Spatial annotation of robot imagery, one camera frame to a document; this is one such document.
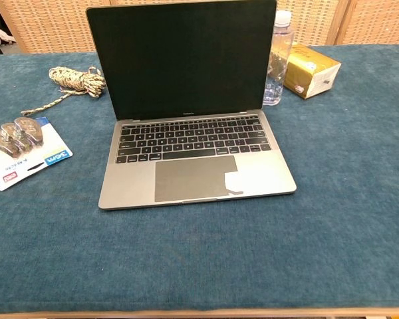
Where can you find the silver laptop with black keyboard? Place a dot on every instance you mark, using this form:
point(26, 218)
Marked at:
point(193, 143)

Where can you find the teal fabric table cloth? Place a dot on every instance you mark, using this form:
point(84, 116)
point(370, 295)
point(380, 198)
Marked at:
point(199, 252)

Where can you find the clear plastic water bottle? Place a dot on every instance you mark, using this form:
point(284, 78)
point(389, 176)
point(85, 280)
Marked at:
point(276, 79)

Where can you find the yellow tissue pack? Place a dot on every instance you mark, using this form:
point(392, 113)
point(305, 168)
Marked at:
point(314, 71)

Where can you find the woven rattan folding screen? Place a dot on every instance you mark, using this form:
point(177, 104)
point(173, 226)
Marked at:
point(46, 23)

